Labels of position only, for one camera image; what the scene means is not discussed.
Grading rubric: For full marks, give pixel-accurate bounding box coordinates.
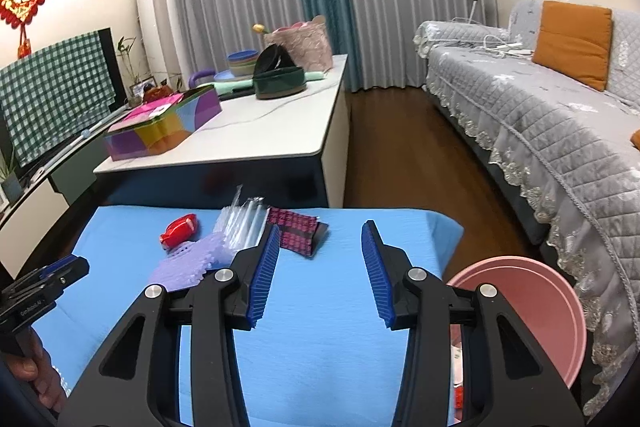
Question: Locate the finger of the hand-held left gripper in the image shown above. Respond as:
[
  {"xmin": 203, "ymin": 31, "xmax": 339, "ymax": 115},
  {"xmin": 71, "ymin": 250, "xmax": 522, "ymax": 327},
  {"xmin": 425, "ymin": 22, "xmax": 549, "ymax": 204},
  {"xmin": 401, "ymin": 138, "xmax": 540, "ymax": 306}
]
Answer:
[
  {"xmin": 37, "ymin": 255, "xmax": 88, "ymax": 280},
  {"xmin": 45, "ymin": 258, "xmax": 91, "ymax": 303}
]

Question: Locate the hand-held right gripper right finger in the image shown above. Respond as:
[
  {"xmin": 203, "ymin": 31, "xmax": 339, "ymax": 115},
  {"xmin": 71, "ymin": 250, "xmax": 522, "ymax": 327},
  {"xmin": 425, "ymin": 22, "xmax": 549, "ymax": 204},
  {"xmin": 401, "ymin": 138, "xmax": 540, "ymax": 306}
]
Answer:
[{"xmin": 361, "ymin": 220, "xmax": 586, "ymax": 427}]

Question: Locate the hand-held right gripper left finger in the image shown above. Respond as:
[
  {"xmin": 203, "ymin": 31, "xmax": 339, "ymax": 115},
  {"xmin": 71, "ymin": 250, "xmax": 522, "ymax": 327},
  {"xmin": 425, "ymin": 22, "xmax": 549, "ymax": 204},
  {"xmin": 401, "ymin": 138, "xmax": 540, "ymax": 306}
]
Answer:
[{"xmin": 57, "ymin": 223, "xmax": 282, "ymax": 427}]

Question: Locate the clear plastic packaging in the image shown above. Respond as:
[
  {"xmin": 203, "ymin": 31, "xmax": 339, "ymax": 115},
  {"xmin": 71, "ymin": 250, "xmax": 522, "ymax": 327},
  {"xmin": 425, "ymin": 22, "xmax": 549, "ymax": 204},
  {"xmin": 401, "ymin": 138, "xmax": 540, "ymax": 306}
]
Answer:
[{"xmin": 215, "ymin": 187, "xmax": 271, "ymax": 253}]

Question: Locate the maroon patterned packet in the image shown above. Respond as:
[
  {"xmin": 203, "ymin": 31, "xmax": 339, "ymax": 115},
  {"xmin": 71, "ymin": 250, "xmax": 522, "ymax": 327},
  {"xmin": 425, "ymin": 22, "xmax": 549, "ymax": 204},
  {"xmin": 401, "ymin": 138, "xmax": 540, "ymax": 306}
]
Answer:
[{"xmin": 266, "ymin": 207, "xmax": 331, "ymax": 259}]

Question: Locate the purple textured pad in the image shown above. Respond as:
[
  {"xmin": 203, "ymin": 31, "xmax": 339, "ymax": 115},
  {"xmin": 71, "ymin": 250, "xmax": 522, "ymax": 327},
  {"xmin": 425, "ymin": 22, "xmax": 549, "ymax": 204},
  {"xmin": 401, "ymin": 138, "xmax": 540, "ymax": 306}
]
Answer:
[{"xmin": 148, "ymin": 232, "xmax": 236, "ymax": 293}]

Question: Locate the red snack packet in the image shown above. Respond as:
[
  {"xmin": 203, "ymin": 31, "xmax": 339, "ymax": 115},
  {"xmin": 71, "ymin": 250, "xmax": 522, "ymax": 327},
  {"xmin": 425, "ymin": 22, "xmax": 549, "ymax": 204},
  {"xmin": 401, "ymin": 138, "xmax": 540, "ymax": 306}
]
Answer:
[{"xmin": 160, "ymin": 214, "xmax": 199, "ymax": 250}]

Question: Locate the pink waste bin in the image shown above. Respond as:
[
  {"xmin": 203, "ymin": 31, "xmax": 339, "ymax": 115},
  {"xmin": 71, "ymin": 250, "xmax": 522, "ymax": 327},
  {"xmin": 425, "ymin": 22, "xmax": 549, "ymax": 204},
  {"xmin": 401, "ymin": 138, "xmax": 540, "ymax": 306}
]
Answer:
[{"xmin": 446, "ymin": 256, "xmax": 587, "ymax": 423}]

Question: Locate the person's left hand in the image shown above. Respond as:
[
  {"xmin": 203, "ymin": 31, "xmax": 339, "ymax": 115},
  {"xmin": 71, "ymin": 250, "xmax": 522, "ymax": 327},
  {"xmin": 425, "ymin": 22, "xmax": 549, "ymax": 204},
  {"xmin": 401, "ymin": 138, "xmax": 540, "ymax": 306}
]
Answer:
[{"xmin": 10, "ymin": 332, "xmax": 68, "ymax": 414}]

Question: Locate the blue tablecloth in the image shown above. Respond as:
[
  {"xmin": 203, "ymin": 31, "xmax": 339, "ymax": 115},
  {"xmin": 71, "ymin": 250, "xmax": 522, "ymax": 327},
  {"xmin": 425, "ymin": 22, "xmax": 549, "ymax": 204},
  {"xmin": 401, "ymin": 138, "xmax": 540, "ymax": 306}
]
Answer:
[{"xmin": 30, "ymin": 205, "xmax": 465, "ymax": 427}]

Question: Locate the small potted plant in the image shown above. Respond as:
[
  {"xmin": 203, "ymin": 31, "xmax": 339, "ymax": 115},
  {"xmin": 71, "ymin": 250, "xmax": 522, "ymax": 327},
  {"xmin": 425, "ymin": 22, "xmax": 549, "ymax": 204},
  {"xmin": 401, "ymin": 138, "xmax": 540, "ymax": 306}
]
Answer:
[{"xmin": 0, "ymin": 142, "xmax": 23, "ymax": 204}]

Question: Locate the television stand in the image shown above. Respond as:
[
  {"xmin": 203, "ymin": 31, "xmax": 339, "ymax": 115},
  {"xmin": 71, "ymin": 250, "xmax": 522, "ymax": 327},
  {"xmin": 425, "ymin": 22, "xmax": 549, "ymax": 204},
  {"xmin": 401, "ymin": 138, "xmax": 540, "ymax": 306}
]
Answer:
[{"xmin": 0, "ymin": 107, "xmax": 126, "ymax": 258}]

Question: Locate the white top coffee table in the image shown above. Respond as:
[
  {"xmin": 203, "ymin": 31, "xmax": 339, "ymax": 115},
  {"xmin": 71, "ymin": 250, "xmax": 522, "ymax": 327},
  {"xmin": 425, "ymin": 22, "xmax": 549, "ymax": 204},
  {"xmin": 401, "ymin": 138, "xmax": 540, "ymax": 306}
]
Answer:
[{"xmin": 94, "ymin": 54, "xmax": 351, "ymax": 210}]

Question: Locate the multicoloured box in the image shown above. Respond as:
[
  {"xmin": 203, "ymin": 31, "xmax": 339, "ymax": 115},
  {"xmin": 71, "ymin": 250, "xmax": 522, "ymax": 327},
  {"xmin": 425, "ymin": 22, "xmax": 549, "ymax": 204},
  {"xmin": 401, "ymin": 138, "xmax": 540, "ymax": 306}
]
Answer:
[{"xmin": 103, "ymin": 87, "xmax": 222, "ymax": 162}]

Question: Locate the green checked cloth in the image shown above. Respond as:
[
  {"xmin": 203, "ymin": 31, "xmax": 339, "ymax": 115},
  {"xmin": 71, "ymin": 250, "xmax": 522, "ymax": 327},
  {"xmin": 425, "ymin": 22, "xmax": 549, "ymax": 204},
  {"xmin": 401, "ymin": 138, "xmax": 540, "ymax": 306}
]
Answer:
[{"xmin": 0, "ymin": 29, "xmax": 117, "ymax": 168}]

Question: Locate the mint green mat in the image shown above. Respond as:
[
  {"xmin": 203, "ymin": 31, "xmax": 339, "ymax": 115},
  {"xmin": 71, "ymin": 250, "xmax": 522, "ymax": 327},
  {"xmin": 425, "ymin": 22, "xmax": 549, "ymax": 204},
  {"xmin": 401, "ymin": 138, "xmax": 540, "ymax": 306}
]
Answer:
[{"xmin": 215, "ymin": 69, "xmax": 328, "ymax": 95}]

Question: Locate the green round tin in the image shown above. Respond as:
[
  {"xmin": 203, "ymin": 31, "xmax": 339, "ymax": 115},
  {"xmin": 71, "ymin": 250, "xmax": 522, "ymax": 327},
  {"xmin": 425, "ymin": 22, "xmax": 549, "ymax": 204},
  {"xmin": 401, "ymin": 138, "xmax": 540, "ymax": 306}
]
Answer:
[{"xmin": 252, "ymin": 66, "xmax": 307, "ymax": 100}]

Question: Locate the reddish brown teapot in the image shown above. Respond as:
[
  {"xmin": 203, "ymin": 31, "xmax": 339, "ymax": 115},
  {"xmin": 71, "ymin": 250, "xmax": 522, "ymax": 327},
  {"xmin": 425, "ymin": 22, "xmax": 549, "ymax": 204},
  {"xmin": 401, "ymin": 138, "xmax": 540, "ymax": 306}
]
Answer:
[{"xmin": 141, "ymin": 84, "xmax": 176, "ymax": 104}]

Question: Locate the black television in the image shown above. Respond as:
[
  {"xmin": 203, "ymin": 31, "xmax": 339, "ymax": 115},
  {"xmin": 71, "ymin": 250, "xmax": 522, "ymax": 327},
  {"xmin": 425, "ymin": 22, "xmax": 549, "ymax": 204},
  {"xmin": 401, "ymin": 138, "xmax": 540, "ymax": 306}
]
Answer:
[{"xmin": 0, "ymin": 27, "xmax": 126, "ymax": 188}]

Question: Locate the stack of coloured bowls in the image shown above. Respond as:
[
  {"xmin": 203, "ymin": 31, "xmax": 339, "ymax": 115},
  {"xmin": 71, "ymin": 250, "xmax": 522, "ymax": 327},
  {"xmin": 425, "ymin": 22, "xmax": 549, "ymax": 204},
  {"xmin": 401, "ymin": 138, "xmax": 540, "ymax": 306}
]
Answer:
[{"xmin": 226, "ymin": 49, "xmax": 261, "ymax": 78}]

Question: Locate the bamboo plant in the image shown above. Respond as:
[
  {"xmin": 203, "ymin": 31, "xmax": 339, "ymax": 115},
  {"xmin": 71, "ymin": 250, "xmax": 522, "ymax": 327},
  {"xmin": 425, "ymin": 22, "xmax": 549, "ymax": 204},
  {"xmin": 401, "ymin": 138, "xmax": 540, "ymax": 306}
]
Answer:
[{"xmin": 116, "ymin": 36, "xmax": 143, "ymax": 105}]

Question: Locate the grey quilted sofa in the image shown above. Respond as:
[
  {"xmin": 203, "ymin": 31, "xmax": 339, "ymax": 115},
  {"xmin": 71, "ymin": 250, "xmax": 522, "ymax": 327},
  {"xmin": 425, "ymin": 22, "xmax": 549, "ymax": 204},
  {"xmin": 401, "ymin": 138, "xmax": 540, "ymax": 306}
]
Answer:
[{"xmin": 412, "ymin": 0, "xmax": 640, "ymax": 418}]

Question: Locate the black bowl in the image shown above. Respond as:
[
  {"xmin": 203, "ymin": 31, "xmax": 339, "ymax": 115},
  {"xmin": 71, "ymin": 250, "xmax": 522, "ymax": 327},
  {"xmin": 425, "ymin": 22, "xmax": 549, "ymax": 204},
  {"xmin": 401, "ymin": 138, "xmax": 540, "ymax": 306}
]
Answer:
[{"xmin": 253, "ymin": 43, "xmax": 296, "ymax": 75}]

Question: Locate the pink quilted basket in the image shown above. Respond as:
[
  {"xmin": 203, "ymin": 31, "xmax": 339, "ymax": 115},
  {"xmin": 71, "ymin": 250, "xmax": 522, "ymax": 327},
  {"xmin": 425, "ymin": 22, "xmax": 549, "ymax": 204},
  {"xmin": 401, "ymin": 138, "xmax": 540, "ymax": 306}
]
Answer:
[{"xmin": 264, "ymin": 14, "xmax": 334, "ymax": 74}]

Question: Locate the white power strip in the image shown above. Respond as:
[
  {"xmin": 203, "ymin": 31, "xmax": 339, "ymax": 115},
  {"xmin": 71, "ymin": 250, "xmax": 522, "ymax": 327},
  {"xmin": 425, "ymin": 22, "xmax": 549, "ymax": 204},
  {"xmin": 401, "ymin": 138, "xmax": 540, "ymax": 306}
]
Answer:
[{"xmin": 482, "ymin": 34, "xmax": 533, "ymax": 58}]

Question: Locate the white standing air conditioner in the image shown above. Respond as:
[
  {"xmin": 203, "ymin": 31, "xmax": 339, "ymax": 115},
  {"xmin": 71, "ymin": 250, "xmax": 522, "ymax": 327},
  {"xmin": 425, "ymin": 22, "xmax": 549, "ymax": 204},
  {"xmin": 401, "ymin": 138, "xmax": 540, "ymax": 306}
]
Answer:
[{"xmin": 135, "ymin": 0, "xmax": 188, "ymax": 88}]

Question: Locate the small photo frame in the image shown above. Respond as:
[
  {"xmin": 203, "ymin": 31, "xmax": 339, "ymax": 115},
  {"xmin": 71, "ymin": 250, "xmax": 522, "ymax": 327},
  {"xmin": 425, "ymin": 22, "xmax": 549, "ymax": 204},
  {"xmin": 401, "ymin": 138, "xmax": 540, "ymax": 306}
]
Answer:
[{"xmin": 129, "ymin": 78, "xmax": 157, "ymax": 100}]

